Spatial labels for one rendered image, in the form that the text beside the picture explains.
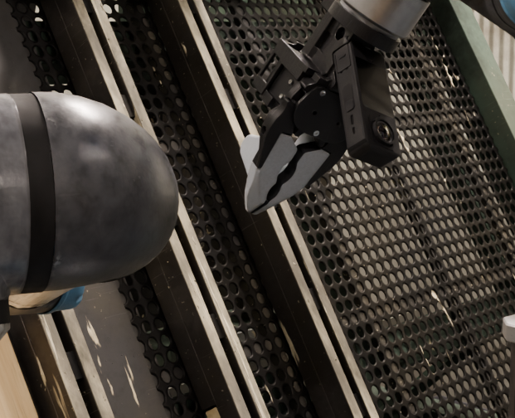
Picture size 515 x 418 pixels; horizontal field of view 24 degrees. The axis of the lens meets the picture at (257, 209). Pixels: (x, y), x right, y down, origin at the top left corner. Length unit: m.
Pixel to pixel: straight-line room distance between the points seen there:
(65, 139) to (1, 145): 0.03
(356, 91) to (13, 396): 0.73
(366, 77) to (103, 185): 0.46
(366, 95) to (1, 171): 0.49
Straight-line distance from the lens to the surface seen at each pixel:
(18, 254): 0.66
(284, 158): 1.12
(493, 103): 2.78
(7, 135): 0.66
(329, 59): 1.11
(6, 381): 1.62
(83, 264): 0.68
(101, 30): 1.94
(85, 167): 0.66
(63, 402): 1.61
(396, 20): 1.09
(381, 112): 1.08
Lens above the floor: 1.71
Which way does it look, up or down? 9 degrees down
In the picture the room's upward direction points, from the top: straight up
